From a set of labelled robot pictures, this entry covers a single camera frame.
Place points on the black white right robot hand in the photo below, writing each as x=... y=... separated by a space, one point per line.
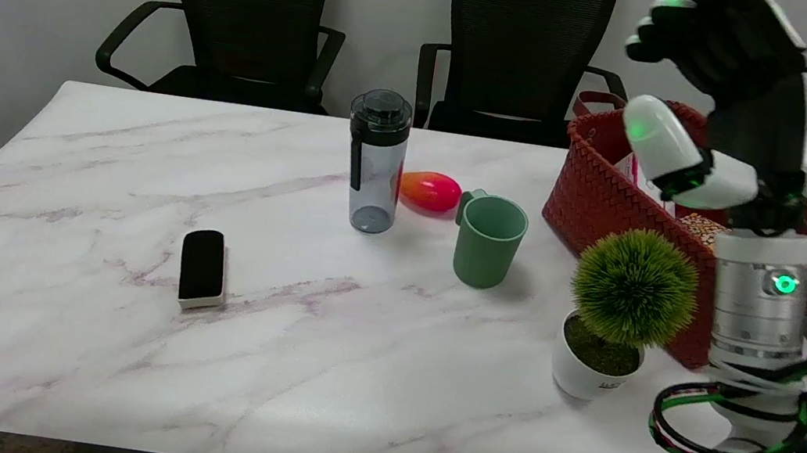
x=761 y=127

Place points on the orange popcorn box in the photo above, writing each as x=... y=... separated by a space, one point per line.
x=699 y=229

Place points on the pink white carton box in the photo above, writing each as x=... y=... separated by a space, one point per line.
x=635 y=182

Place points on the black lid clear water bottle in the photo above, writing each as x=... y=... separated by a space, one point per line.
x=377 y=175

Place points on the green ball plant white pot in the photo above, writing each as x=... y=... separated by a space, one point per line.
x=631 y=290

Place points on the green plastic mug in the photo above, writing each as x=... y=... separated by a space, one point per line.
x=485 y=250

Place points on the black whiteboard eraser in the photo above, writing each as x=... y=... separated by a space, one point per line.
x=202 y=265

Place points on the red woven basket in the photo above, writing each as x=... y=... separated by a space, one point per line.
x=597 y=198

